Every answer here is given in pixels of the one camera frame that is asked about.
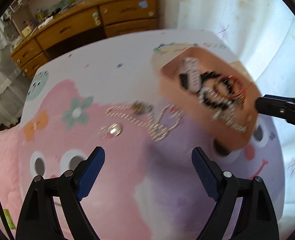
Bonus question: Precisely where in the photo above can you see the long pearl necklace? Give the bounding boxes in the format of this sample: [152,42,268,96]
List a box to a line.
[105,103,184,142]

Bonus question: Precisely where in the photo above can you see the pink smart watch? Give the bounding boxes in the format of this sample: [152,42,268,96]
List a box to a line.
[179,57,201,94]

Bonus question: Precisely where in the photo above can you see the red string bracelet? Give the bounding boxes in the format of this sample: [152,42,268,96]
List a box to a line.
[212,74,246,100]

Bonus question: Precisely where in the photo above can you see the pearl brooch ring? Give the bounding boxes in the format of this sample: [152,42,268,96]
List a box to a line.
[98,122,123,139]

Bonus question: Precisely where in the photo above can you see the pink quilt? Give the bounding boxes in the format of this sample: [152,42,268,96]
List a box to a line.
[0,125,23,226]

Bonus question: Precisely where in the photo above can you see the green packet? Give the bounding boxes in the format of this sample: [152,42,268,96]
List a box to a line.
[3,209,16,230]

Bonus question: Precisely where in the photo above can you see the black bead bracelet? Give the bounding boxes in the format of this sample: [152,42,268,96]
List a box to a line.
[198,71,238,112]

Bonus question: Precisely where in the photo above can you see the white window curtain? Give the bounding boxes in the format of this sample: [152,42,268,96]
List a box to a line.
[159,0,295,240]

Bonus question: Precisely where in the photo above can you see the white lace cover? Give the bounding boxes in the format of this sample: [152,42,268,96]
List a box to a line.
[0,19,30,127]

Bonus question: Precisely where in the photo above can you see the wooden desk with drawers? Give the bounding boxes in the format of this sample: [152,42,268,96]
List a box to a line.
[10,0,159,79]

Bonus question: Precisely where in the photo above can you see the large pearl bracelet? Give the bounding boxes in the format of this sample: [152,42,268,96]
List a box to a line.
[197,87,234,120]

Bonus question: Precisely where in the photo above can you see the pink plastic tray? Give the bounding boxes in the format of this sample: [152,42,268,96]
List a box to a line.
[159,47,261,152]

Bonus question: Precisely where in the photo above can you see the gold flower brooch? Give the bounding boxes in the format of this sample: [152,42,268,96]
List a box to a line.
[131,101,153,115]

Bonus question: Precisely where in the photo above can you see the cartoon monster tablecloth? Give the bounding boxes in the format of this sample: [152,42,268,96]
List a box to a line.
[18,30,285,239]

